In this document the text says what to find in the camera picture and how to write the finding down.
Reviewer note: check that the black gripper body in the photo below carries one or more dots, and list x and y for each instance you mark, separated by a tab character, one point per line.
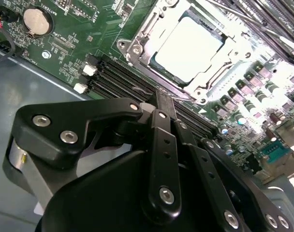
101	200

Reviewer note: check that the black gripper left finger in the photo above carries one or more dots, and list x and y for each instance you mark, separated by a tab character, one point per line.
93	110

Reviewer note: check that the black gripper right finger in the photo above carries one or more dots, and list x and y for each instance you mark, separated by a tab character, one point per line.
207	166

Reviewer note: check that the metal socket cover frame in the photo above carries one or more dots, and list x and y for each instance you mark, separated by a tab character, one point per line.
222	67

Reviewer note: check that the silver CPU chip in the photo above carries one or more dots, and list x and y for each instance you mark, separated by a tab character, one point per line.
188	48

